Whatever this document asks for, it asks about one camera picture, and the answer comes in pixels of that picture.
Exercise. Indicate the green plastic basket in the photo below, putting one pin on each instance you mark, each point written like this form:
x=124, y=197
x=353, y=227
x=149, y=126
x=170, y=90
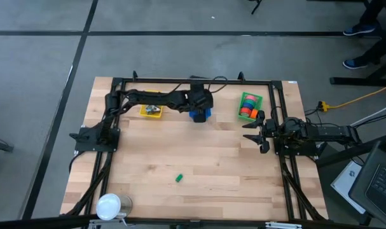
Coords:
x=260, y=101

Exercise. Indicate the pink tape roll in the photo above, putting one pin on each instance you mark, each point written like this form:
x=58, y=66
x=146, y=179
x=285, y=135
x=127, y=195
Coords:
x=252, y=97

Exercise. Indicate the silver metal bracket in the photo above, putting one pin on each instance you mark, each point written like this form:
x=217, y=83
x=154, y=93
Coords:
x=283, y=226

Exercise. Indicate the red tape roll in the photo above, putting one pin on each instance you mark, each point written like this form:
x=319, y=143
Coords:
x=245, y=112

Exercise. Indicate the black desk crossbar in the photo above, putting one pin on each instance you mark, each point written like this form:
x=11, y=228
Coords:
x=348, y=156

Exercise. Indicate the green stapler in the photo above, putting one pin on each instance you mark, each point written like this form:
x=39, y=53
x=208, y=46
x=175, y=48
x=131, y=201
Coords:
x=179, y=178

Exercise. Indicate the green tape roll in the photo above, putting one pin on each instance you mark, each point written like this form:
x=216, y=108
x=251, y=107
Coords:
x=255, y=101

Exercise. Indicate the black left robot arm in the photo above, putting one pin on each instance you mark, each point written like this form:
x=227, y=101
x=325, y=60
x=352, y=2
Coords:
x=154, y=98

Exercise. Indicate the person's foot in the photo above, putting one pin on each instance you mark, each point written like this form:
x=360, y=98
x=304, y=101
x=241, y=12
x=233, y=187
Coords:
x=353, y=64
x=358, y=30

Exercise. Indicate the silver staple remover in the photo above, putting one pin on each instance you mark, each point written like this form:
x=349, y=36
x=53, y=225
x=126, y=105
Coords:
x=149, y=110
x=156, y=109

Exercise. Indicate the black stand leg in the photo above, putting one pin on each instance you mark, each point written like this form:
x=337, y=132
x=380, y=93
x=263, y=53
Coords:
x=256, y=7

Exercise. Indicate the orange tape roll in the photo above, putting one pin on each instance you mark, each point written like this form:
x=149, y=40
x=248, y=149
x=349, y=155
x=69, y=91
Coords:
x=254, y=114

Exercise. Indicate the blue tape roll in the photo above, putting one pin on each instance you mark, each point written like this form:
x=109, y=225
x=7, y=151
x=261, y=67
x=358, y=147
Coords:
x=249, y=105

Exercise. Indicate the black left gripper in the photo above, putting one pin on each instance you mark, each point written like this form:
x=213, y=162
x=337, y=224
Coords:
x=200, y=98

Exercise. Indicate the white table lamp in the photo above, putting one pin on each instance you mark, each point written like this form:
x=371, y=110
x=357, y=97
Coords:
x=107, y=206

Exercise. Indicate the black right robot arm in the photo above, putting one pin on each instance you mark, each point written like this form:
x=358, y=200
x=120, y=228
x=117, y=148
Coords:
x=326, y=132

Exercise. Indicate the dark grey laptop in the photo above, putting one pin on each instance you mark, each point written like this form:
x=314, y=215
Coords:
x=380, y=187

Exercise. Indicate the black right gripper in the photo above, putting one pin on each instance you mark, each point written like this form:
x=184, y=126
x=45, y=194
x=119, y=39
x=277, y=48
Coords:
x=271, y=130

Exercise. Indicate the white printed box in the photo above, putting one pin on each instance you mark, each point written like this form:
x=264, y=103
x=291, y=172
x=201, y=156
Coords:
x=347, y=184

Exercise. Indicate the yellow plastic basket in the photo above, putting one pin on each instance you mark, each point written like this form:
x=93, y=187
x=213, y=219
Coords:
x=143, y=113

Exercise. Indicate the blue plastic basket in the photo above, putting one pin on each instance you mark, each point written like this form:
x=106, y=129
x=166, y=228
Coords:
x=208, y=114

